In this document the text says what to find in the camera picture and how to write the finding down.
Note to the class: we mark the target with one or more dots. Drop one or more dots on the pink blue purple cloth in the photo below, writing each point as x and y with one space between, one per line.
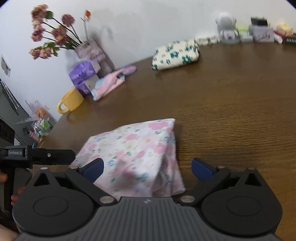
113 80

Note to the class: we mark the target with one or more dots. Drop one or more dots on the grey tin box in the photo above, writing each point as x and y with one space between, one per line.
262 34

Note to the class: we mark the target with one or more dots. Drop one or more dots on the white letter block row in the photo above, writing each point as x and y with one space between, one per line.
205 41

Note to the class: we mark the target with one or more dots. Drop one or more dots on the white astronaut figurine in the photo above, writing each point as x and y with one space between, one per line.
226 25

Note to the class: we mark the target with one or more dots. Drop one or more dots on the green floral folded cloth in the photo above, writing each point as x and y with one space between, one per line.
175 54

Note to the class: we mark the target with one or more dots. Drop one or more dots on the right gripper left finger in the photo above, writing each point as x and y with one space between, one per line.
83 179

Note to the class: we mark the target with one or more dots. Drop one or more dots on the dark red flat box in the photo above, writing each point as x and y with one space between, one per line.
288 39

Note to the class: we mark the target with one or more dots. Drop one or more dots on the upper purple tissue pack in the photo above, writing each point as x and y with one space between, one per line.
83 70

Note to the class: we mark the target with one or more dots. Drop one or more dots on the purple tissue pack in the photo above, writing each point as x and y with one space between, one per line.
85 86
83 70

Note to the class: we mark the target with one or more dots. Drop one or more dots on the person's left hand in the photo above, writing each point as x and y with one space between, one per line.
14 197

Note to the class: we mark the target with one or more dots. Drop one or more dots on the dried pink rose bouquet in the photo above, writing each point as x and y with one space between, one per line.
57 34

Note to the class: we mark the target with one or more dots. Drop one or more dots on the fuzzy purple vase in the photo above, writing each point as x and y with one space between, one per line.
91 50

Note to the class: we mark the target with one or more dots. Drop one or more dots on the yellow small container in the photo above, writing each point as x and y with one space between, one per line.
284 27

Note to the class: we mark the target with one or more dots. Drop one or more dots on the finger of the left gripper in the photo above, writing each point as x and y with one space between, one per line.
52 157

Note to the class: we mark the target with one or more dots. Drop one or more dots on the black small box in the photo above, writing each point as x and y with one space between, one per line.
256 21

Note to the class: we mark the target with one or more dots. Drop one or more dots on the yellow ceramic mug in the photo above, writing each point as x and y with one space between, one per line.
70 101

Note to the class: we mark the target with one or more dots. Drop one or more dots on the pink floral garment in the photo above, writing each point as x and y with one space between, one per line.
139 160

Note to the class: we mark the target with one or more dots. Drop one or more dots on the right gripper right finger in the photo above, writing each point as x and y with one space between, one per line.
210 178

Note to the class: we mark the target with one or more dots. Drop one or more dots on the lower purple tissue pack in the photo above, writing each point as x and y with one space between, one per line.
85 86

